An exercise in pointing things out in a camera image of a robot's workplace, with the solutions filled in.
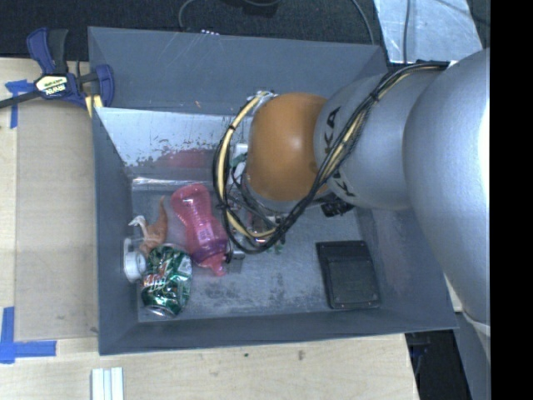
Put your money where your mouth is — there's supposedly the orange toy animal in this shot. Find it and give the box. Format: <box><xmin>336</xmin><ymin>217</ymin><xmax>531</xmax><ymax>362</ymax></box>
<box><xmin>127</xmin><ymin>195</ymin><xmax>170</xmax><ymax>258</ymax></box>

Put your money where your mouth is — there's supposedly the white round plastic piece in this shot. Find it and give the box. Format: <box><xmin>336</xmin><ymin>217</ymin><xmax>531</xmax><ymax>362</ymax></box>
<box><xmin>122</xmin><ymin>237</ymin><xmax>148</xmax><ymax>284</ymax></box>

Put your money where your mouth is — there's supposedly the black flat square pad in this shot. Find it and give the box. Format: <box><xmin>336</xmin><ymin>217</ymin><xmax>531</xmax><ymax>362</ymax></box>
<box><xmin>315</xmin><ymin>240</ymin><xmax>381</xmax><ymax>311</ymax></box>

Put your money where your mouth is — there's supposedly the pale wood flat board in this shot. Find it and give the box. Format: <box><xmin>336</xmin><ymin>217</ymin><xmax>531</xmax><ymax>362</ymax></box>
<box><xmin>14</xmin><ymin>101</ymin><xmax>100</xmax><ymax>342</ymax></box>

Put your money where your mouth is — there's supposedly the black cylinder on white bracket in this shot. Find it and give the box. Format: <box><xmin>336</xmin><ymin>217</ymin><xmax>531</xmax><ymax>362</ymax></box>
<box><xmin>319</xmin><ymin>197</ymin><xmax>356</xmax><ymax>219</ymax></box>

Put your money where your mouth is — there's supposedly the green crushed soda can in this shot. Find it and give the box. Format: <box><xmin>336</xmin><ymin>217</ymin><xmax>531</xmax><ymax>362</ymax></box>
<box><xmin>139</xmin><ymin>243</ymin><xmax>194</xmax><ymax>320</ymax></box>

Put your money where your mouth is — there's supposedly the grey metal bin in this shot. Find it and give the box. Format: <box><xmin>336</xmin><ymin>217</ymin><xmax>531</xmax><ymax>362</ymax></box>
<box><xmin>87</xmin><ymin>26</ymin><xmax>460</xmax><ymax>357</ymax></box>

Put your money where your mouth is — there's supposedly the pink plastic bottle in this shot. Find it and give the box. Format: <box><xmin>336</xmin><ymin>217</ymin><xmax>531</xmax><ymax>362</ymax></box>
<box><xmin>169</xmin><ymin>182</ymin><xmax>231</xmax><ymax>278</ymax></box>

